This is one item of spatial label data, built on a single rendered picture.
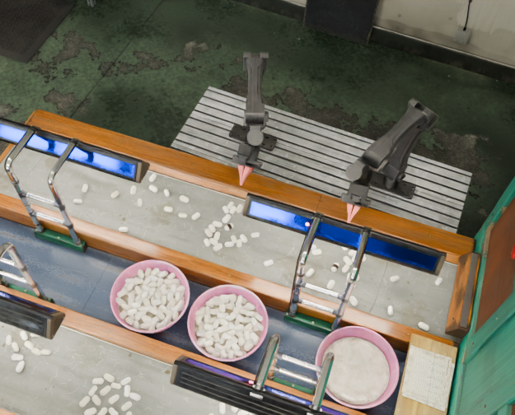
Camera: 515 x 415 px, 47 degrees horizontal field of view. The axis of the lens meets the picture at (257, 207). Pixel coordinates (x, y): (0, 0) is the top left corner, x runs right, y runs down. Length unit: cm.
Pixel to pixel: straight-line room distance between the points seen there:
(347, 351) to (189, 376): 63
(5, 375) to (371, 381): 116
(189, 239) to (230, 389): 75
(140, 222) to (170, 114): 141
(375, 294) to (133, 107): 202
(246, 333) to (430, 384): 60
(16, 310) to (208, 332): 62
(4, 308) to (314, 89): 245
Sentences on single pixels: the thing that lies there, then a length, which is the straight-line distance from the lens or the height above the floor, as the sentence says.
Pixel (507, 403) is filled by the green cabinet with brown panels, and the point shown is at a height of 127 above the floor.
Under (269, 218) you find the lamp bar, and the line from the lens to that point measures 185.
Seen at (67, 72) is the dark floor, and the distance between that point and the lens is 389.
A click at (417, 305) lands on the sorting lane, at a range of 215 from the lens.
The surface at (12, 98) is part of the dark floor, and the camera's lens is 384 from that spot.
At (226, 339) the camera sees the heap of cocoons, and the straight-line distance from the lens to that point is 203.
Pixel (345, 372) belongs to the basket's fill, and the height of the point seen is 74.
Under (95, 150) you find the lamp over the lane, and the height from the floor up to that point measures 111.
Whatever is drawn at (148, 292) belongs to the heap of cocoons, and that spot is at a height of 73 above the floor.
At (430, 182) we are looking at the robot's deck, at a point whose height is 67.
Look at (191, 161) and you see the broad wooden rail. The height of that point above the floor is 76.
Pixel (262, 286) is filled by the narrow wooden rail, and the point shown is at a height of 76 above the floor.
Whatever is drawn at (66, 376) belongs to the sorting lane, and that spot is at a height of 74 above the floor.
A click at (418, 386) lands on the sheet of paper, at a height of 78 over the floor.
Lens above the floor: 263
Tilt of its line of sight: 57 degrees down
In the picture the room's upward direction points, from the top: 3 degrees clockwise
